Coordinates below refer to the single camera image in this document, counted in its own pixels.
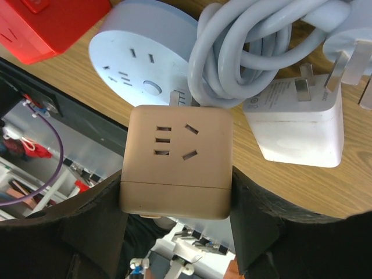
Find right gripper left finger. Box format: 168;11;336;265
1;171;127;278

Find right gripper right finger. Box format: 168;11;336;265
230;168;371;278

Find beige cube socket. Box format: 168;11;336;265
119;105;234;220

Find red cube socket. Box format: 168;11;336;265
1;0;112;65

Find white cube charger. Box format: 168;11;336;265
242;63;344;168

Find round blue socket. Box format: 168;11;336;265
88;1;198;106

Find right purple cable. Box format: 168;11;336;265
0;103;65;208

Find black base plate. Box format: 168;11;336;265
1;58;127;156

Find grey coiled cord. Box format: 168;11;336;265
187;0;372;110

